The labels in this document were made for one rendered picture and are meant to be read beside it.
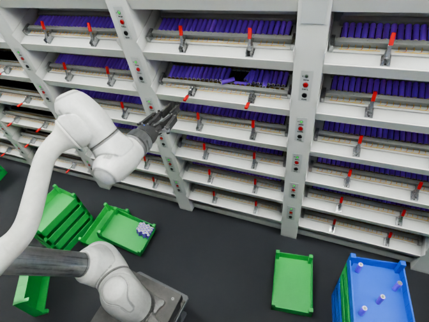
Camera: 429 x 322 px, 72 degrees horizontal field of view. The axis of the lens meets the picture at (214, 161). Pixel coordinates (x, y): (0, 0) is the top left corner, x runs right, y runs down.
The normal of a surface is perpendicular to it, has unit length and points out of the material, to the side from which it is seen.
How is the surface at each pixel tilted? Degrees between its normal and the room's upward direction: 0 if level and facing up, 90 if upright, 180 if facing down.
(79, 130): 61
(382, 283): 0
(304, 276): 0
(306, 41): 90
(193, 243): 0
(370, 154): 20
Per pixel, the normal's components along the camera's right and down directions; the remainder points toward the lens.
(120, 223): 0.16, -0.60
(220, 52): -0.24, -0.40
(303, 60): -0.36, 0.70
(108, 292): -0.11, -0.60
